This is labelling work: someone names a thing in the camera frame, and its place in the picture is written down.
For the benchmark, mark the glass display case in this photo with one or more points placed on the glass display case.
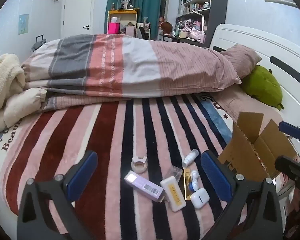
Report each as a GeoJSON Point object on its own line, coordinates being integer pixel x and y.
{"type": "Point", "coordinates": [126, 0]}

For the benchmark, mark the flat pink pillow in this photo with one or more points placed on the flat pink pillow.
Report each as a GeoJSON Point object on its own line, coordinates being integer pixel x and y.
{"type": "Point", "coordinates": [240, 102]}

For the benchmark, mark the white bed headboard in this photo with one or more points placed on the white bed headboard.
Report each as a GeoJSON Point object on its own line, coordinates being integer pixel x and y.
{"type": "Point", "coordinates": [265, 45]}

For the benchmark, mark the brown cardboard box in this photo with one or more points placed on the brown cardboard box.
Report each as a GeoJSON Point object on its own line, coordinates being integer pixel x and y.
{"type": "Point", "coordinates": [242, 155]}

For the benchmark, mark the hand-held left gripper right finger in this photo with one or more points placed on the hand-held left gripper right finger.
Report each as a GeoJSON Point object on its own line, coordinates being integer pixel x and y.
{"type": "Point", "coordinates": [213, 177]}

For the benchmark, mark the small blue wall poster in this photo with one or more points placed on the small blue wall poster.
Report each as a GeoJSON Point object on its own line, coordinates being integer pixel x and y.
{"type": "Point", "coordinates": [23, 24]}

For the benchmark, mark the white and blue small bottle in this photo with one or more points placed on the white and blue small bottle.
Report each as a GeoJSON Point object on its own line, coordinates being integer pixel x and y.
{"type": "Point", "coordinates": [194, 180]}

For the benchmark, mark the cream box with yellow label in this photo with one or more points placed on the cream box with yellow label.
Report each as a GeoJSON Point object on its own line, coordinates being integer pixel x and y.
{"type": "Point", "coordinates": [173, 195]}

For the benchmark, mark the teal curtain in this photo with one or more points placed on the teal curtain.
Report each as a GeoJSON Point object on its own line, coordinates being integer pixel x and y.
{"type": "Point", "coordinates": [147, 0]}

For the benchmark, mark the bright pink box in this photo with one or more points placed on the bright pink box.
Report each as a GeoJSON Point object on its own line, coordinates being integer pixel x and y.
{"type": "Point", "coordinates": [113, 28]}

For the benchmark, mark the gold flat package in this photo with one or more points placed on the gold flat package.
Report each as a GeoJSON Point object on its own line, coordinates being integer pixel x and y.
{"type": "Point", "coordinates": [186, 180]}

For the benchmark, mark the dark suitcase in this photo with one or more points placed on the dark suitcase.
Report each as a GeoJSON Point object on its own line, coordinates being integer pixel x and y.
{"type": "Point", "coordinates": [38, 43]}

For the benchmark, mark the white earbuds case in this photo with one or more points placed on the white earbuds case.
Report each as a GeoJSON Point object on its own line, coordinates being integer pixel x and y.
{"type": "Point", "coordinates": [200, 198]}

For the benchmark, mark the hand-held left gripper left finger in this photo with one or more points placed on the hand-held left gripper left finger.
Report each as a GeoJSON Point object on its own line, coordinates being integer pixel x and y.
{"type": "Point", "coordinates": [82, 173]}

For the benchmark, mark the clear plastic case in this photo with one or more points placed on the clear plastic case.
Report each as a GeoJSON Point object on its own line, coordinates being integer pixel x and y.
{"type": "Point", "coordinates": [176, 172]}

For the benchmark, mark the yellow shelf unit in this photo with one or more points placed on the yellow shelf unit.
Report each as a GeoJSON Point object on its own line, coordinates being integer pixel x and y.
{"type": "Point", "coordinates": [122, 12]}

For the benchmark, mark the pink striped pillow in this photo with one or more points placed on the pink striped pillow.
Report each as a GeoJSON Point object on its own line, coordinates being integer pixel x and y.
{"type": "Point", "coordinates": [242, 57]}

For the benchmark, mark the brown round vase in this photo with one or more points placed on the brown round vase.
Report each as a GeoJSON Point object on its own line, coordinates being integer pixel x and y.
{"type": "Point", "coordinates": [167, 27]}

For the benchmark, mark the striped pink grey duvet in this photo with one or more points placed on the striped pink grey duvet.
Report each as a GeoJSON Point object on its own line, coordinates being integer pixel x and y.
{"type": "Point", "coordinates": [115, 65]}

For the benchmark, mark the white door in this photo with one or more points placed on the white door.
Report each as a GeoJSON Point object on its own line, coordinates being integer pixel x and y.
{"type": "Point", "coordinates": [77, 15]}

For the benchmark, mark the purple carton box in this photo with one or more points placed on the purple carton box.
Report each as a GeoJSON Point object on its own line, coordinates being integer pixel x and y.
{"type": "Point", "coordinates": [145, 185]}

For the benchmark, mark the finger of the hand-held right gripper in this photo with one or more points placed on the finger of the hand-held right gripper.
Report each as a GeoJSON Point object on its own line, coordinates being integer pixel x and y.
{"type": "Point", "coordinates": [290, 166]}
{"type": "Point", "coordinates": [288, 128]}

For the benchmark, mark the cluttered desk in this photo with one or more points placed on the cluttered desk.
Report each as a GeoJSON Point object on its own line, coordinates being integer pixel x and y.
{"type": "Point", "coordinates": [175, 38]}

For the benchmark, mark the dark bookshelf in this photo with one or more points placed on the dark bookshelf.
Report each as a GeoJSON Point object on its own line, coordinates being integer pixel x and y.
{"type": "Point", "coordinates": [215, 5]}

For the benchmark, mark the cream fleece blanket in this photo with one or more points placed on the cream fleece blanket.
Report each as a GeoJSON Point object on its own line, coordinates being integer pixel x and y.
{"type": "Point", "coordinates": [5, 77]}

